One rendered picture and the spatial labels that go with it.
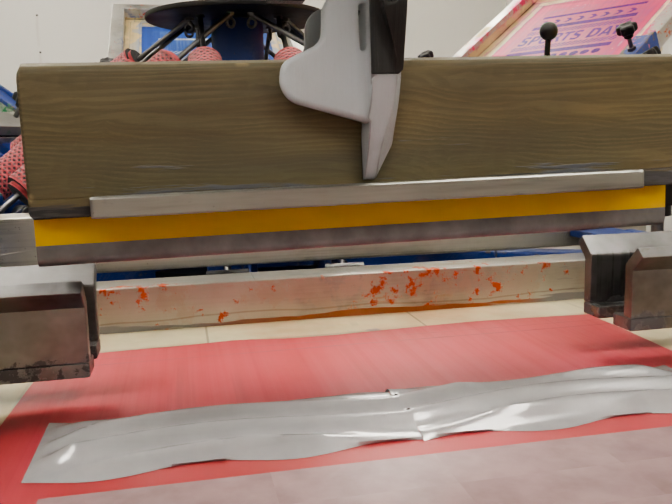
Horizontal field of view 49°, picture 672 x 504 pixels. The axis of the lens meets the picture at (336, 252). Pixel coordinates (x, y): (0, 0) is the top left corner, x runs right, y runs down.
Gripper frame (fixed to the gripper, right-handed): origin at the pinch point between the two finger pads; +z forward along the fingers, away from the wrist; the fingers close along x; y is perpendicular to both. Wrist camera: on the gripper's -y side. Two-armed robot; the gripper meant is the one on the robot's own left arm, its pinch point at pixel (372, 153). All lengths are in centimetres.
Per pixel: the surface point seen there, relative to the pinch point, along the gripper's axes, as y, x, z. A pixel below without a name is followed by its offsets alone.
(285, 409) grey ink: 5.7, 3.4, 12.9
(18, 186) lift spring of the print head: 31, -61, 4
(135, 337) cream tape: 14.2, -16.1, 13.5
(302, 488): 6.1, 11.1, 13.5
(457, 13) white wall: -167, -415, -82
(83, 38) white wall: 60, -416, -64
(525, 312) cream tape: -16.6, -14.6, 13.3
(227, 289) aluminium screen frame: 7.2, -17.8, 10.6
